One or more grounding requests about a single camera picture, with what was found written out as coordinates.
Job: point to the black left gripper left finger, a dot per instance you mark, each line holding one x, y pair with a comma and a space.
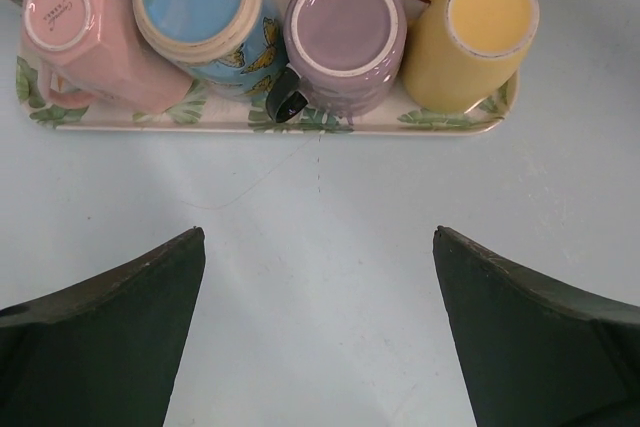
105, 351

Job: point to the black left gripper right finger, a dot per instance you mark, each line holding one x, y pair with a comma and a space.
535, 351

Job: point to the purple mug black handle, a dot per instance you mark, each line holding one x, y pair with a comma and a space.
343, 57

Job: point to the yellow mug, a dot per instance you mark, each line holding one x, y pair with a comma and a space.
458, 52

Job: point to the pink octagonal mug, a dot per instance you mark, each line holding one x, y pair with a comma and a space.
92, 50

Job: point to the blue butterfly mug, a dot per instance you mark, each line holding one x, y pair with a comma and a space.
234, 45

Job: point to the leaf pattern serving tray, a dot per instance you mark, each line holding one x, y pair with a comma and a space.
201, 111

